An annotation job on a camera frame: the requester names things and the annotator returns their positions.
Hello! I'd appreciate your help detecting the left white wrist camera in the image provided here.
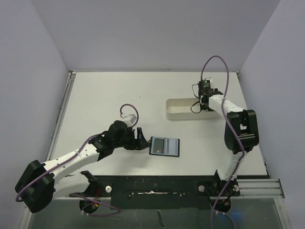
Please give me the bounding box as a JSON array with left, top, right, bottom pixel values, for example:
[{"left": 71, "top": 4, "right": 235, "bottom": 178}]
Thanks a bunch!
[{"left": 120, "top": 113, "right": 138, "bottom": 127}]

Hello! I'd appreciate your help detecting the black VIP credit card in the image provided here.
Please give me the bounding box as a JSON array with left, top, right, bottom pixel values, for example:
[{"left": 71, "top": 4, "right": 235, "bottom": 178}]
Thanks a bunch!
[{"left": 152, "top": 138, "right": 164, "bottom": 155}]

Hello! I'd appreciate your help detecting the silver VIP credit card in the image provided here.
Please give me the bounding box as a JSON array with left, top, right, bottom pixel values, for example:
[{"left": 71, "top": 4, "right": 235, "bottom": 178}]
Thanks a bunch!
[{"left": 165, "top": 138, "right": 179, "bottom": 156}]

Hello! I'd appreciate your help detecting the black card holder wallet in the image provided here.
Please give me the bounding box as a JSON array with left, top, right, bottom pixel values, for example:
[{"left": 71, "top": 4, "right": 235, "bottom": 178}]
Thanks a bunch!
[{"left": 149, "top": 136, "right": 180, "bottom": 157}]

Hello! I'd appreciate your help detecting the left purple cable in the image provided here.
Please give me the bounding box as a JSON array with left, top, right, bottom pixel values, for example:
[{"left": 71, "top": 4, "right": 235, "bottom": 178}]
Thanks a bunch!
[{"left": 15, "top": 104, "right": 139, "bottom": 217}]

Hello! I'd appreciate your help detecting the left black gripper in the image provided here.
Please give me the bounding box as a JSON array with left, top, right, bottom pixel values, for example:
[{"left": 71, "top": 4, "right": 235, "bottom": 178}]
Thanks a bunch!
[{"left": 113, "top": 127, "right": 148, "bottom": 150}]

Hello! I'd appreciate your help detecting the white oblong plastic tray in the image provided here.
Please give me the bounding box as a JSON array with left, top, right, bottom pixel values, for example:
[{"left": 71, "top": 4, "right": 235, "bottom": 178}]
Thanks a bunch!
[{"left": 166, "top": 98, "right": 220, "bottom": 121}]

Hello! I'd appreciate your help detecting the right aluminium frame rail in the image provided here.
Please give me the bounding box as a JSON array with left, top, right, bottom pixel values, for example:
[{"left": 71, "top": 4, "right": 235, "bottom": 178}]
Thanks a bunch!
[{"left": 237, "top": 179, "right": 285, "bottom": 199}]

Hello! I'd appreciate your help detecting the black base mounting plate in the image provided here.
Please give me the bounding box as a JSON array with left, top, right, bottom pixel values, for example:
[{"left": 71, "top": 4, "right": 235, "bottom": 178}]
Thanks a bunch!
[{"left": 76, "top": 171, "right": 240, "bottom": 210}]

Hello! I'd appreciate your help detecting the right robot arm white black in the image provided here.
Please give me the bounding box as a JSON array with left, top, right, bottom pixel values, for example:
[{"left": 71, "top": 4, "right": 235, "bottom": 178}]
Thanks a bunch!
[{"left": 190, "top": 78, "right": 259, "bottom": 195}]

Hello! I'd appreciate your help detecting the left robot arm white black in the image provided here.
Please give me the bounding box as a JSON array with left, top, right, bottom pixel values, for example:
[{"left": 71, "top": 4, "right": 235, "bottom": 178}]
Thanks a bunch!
[{"left": 15, "top": 121, "right": 150, "bottom": 213}]

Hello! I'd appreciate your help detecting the black wire loop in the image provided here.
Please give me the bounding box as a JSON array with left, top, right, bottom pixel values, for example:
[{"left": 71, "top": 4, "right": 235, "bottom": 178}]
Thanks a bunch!
[{"left": 190, "top": 82, "right": 203, "bottom": 114}]

